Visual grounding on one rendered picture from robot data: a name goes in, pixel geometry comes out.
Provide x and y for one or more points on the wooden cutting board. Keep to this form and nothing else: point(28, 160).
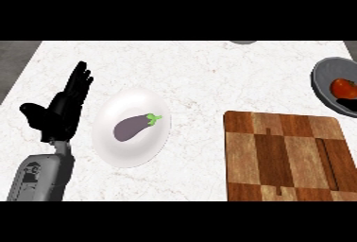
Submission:
point(288, 157)

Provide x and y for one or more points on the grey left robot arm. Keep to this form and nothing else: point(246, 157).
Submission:
point(38, 178)

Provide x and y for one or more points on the grey round object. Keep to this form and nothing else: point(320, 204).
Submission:
point(242, 42)

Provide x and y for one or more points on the grey pan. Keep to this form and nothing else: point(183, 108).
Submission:
point(324, 72)

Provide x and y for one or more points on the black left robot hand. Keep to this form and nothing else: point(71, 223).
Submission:
point(62, 108)

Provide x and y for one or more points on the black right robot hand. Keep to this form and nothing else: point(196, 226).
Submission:
point(348, 104)

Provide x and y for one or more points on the white oval plate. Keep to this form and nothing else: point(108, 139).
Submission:
point(131, 148)

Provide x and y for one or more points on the red tomato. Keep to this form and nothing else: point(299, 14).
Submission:
point(344, 89)

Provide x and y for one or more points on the purple eggplant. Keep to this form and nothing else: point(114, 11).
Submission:
point(131, 126)

